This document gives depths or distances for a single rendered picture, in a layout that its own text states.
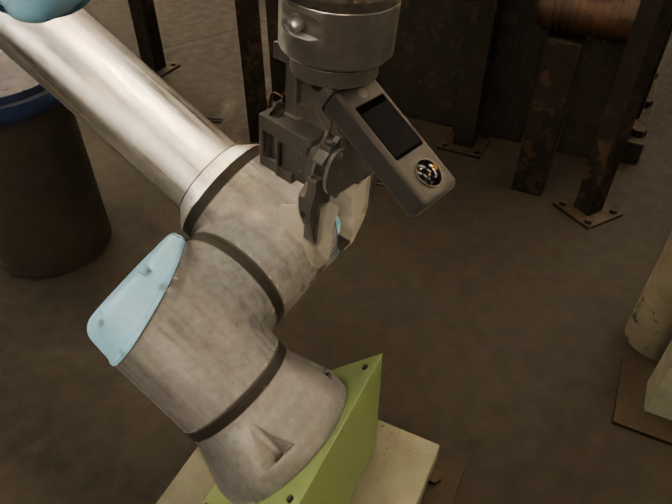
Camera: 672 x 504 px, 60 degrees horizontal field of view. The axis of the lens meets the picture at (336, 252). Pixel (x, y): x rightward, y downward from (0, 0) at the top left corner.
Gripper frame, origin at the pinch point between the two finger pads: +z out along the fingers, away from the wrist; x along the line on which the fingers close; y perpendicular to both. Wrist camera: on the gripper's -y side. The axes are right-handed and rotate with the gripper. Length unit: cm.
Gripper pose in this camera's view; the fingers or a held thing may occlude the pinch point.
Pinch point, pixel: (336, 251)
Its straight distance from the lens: 58.4
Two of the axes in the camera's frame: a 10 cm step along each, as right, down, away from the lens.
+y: -7.5, -4.9, 4.4
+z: -0.8, 7.3, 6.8
